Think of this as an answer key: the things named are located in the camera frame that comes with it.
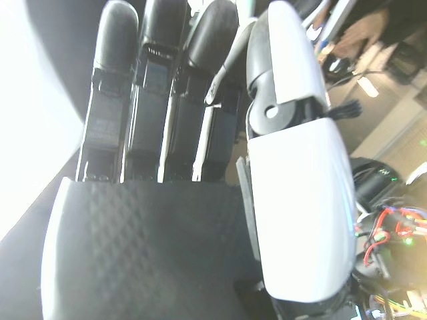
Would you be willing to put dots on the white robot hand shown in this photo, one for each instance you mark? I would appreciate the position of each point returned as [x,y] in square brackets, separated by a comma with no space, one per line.
[150,250]

